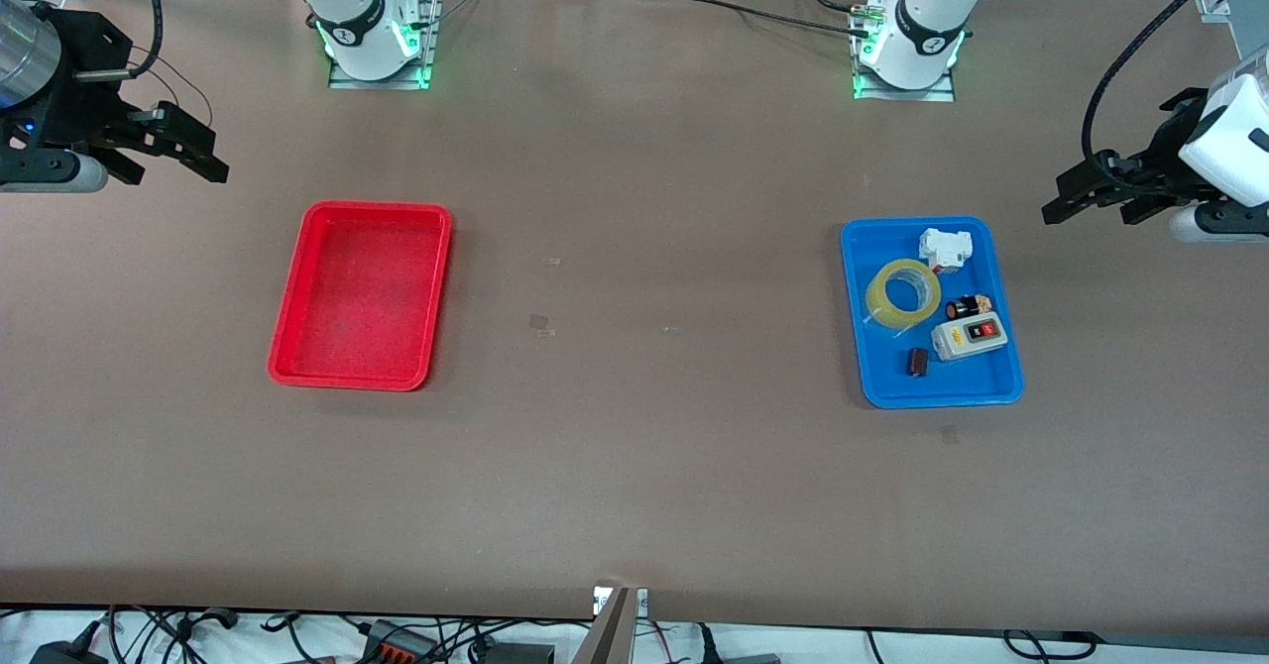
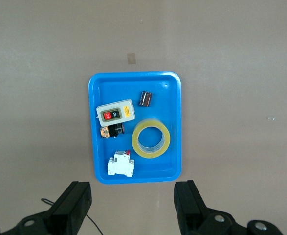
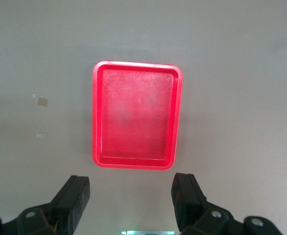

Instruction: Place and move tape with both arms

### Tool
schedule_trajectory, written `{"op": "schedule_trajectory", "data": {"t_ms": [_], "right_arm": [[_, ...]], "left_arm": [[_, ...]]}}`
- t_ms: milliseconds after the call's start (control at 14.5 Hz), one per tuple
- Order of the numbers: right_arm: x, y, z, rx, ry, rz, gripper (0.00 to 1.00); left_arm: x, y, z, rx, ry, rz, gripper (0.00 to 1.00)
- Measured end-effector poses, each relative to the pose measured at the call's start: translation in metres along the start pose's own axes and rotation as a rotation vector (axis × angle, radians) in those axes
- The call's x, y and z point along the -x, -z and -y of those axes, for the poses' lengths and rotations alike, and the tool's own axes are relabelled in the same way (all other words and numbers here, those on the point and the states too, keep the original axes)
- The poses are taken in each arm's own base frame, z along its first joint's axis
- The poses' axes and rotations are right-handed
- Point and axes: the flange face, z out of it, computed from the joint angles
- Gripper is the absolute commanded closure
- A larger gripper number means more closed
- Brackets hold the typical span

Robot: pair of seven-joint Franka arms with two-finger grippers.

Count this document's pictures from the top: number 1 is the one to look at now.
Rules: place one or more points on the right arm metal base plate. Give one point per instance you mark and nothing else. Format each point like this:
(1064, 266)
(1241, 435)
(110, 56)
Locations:
(432, 30)

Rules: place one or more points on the small dark brown block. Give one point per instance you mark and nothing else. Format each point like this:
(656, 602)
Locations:
(918, 362)

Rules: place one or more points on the aluminium table edge bracket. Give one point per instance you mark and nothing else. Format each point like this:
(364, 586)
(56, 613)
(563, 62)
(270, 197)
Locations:
(617, 624)

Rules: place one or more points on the black gold battery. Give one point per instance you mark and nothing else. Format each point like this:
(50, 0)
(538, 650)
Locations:
(967, 306)

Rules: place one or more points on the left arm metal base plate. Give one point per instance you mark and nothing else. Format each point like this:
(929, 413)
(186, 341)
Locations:
(942, 92)

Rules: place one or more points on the black power adapter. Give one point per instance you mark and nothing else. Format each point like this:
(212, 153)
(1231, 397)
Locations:
(64, 652)

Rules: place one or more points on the blue plastic tray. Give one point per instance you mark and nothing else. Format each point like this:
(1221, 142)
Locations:
(892, 367)

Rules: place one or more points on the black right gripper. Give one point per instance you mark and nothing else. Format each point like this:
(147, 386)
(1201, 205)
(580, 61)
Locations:
(81, 99)

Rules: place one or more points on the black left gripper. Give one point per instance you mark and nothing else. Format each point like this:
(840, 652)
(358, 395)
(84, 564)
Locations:
(1168, 150)

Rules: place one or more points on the white circuit breaker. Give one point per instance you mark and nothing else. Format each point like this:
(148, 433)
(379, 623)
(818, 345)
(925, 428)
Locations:
(945, 250)

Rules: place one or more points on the red plastic tray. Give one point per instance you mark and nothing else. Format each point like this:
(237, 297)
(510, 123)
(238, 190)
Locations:
(362, 297)

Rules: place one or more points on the yellow clear tape roll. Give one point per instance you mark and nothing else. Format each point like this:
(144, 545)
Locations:
(877, 299)

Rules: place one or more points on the grey push button switch box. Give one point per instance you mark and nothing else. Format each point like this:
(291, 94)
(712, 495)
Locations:
(970, 337)

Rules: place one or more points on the black orange power strip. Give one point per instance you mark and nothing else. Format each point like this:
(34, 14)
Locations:
(397, 642)

